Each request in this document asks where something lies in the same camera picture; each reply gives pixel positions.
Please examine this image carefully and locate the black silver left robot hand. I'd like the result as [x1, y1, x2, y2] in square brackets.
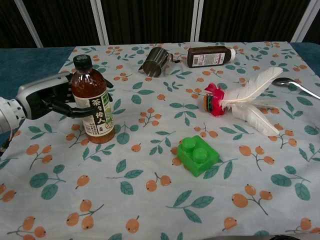
[16, 71, 115, 121]

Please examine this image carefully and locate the amber tea bottle green cap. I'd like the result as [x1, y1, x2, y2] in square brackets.
[70, 54, 116, 145]

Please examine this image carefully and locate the dark brown bottle white cap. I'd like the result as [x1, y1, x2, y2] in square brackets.
[187, 45, 237, 69]

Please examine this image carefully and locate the floral leaf berry tablecloth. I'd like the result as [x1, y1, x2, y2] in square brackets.
[0, 41, 320, 240]

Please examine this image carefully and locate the green plastic building brick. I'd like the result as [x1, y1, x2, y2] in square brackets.
[177, 135, 221, 178]

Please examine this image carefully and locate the white feather shuttlecock red base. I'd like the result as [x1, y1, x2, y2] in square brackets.
[203, 66, 284, 137]

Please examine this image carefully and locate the grey robot body edge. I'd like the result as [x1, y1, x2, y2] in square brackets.
[201, 233, 302, 240]

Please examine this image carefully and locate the metal spoon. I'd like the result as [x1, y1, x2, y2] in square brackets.
[271, 77, 320, 100]

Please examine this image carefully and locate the white metal frame post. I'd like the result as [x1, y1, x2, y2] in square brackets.
[13, 0, 44, 48]
[290, 0, 320, 44]
[190, 0, 204, 43]
[95, 0, 110, 46]

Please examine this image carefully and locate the stainless steel handled cup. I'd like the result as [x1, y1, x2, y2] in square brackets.
[138, 46, 181, 78]

